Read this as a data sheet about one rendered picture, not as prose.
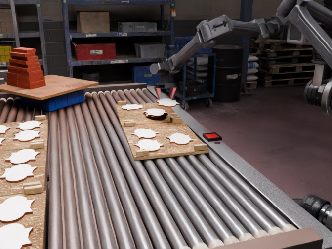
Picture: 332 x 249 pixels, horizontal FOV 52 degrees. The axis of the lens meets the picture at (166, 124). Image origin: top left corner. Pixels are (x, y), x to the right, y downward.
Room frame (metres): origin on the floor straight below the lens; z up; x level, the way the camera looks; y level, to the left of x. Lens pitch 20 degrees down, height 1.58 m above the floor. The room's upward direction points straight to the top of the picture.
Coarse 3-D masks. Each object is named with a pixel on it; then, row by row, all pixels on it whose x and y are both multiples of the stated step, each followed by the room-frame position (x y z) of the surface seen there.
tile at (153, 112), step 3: (144, 111) 1.93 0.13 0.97; (147, 111) 1.93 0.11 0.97; (150, 111) 1.93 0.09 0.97; (153, 111) 1.93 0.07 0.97; (156, 111) 1.93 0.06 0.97; (159, 111) 1.93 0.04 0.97; (162, 111) 1.93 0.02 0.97; (150, 114) 1.87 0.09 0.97; (153, 114) 1.87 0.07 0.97; (156, 114) 1.87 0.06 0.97; (159, 114) 1.87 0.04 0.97; (162, 114) 1.87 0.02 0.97
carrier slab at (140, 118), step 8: (128, 104) 2.19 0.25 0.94; (144, 104) 2.19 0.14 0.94; (152, 104) 2.19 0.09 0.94; (120, 112) 2.02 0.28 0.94; (128, 112) 2.02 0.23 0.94; (136, 112) 2.02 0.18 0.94; (168, 112) 2.02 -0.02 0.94; (120, 120) 1.87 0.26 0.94; (136, 120) 1.87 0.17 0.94; (144, 120) 1.87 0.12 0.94; (152, 120) 1.87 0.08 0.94; (160, 120) 1.87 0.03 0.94; (168, 120) 1.87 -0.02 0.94
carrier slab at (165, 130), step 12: (132, 132) 1.67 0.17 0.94; (168, 132) 1.67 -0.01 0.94; (180, 132) 1.67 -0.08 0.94; (192, 132) 1.67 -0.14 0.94; (132, 144) 1.51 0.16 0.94; (168, 144) 1.51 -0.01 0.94; (192, 144) 1.51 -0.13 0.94; (144, 156) 1.38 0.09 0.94; (156, 156) 1.39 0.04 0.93; (168, 156) 1.40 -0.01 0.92
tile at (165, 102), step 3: (162, 99) 1.87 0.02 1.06; (165, 99) 1.88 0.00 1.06; (168, 99) 1.88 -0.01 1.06; (171, 99) 1.88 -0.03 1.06; (159, 102) 1.82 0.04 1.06; (162, 102) 1.82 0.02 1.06; (165, 102) 1.82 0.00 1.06; (168, 102) 1.82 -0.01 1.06; (171, 102) 1.82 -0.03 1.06; (174, 102) 1.82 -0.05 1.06; (159, 105) 1.78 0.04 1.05; (162, 105) 1.79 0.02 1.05; (165, 105) 1.77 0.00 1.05; (168, 105) 1.77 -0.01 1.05; (171, 105) 1.77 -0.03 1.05; (174, 105) 1.78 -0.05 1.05
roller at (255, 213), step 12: (144, 96) 2.46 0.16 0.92; (204, 156) 1.41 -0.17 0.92; (216, 168) 1.29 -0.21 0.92; (228, 180) 1.19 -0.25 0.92; (228, 192) 1.14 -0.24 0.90; (240, 192) 1.10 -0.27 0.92; (240, 204) 1.05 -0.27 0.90; (252, 204) 1.02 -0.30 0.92; (252, 216) 0.97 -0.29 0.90; (264, 216) 0.95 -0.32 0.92; (264, 228) 0.91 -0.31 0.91; (276, 228) 0.88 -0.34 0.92
